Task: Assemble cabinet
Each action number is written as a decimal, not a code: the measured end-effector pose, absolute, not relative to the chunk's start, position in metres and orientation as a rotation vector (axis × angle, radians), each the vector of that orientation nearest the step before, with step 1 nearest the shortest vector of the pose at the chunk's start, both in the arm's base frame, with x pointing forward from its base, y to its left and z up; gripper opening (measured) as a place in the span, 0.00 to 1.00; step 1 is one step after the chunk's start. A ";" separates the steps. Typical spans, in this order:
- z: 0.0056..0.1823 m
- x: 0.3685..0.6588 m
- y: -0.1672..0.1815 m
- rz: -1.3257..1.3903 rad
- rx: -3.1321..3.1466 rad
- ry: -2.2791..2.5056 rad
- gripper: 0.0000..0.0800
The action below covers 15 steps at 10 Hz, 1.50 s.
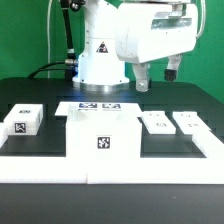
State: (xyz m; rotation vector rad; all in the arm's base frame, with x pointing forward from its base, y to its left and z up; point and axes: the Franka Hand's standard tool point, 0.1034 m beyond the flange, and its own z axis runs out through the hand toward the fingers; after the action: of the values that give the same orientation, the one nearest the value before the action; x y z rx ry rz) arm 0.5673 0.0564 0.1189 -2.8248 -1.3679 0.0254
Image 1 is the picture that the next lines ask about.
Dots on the white cabinet top block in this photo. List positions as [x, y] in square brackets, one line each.
[24, 119]

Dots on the white cabinet door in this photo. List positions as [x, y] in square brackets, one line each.
[157, 122]
[189, 122]

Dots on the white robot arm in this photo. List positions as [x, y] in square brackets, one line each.
[98, 67]

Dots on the white cabinet body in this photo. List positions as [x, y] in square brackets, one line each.
[103, 135]

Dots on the white U-shaped fence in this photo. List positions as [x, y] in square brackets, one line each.
[47, 157]

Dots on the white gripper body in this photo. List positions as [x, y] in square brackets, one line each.
[150, 31]

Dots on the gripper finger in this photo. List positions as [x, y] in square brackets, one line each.
[171, 72]
[142, 77]

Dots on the white tag sheet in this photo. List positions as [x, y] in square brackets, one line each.
[130, 108]

